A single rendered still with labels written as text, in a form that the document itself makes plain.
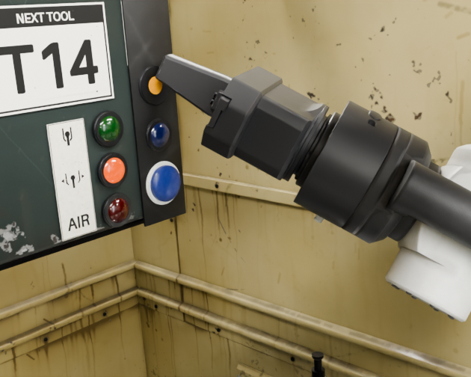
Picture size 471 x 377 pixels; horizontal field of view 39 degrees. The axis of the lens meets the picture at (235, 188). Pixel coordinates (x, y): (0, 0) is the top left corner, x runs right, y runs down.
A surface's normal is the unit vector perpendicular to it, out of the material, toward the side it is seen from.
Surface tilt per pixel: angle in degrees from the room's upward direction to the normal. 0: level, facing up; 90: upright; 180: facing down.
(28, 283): 90
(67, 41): 90
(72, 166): 90
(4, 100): 90
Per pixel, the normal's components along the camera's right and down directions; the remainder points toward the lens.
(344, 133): 0.10, -0.34
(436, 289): -0.19, -0.14
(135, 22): 0.72, 0.13
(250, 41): -0.69, 0.22
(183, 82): -0.23, 0.26
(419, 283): -0.44, -0.27
